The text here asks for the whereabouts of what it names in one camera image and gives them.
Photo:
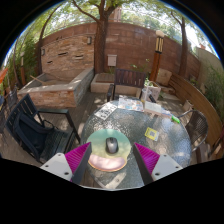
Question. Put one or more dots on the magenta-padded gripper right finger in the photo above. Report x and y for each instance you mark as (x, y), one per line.
(166, 165)

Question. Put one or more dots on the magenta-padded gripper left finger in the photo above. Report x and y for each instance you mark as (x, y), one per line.
(58, 165)

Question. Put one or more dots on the grey computer mouse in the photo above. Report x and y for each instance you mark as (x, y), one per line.
(112, 145)

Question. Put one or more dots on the green and pink mouse pad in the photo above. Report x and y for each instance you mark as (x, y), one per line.
(100, 140)

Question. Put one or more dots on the black metal chair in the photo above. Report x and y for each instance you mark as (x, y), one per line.
(61, 140)

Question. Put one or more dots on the yellow square card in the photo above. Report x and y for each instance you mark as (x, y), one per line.
(152, 134)

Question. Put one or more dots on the black backpack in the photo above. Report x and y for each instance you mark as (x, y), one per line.
(31, 133)

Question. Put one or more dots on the bright green marker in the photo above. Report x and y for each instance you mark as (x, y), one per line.
(175, 119)

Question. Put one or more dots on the brown wicker chair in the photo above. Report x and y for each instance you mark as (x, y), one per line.
(196, 125)

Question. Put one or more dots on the blue and white book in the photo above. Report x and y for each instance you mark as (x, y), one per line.
(166, 112)

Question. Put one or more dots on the pale flat box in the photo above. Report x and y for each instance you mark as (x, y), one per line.
(149, 108)
(157, 109)

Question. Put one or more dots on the raised stone bed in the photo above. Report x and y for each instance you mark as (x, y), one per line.
(53, 95)

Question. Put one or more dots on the curved wooden bench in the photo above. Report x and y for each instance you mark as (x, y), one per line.
(196, 100)

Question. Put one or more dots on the white plate with black characters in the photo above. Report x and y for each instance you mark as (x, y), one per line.
(105, 111)

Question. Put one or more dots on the white planter with plants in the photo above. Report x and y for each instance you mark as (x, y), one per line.
(155, 91)

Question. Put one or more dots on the beige stone block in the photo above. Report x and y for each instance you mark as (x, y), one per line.
(164, 77)

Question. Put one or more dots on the concrete square planter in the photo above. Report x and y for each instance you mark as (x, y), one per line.
(100, 85)

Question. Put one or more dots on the dark wooden slatted chair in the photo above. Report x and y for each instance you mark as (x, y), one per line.
(128, 78)

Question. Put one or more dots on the thin curved tree trunk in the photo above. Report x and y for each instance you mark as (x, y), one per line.
(40, 53)

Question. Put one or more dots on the slim dark tree trunk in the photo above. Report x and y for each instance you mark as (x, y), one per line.
(183, 50)

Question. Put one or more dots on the thick tree trunk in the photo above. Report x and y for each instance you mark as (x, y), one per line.
(100, 46)

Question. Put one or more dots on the wooden post lamp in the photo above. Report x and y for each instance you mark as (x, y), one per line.
(156, 56)

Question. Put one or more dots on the dark wall lamp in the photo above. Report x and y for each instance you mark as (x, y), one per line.
(43, 52)
(89, 40)

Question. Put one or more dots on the grey wall box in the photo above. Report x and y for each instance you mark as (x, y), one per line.
(112, 60)

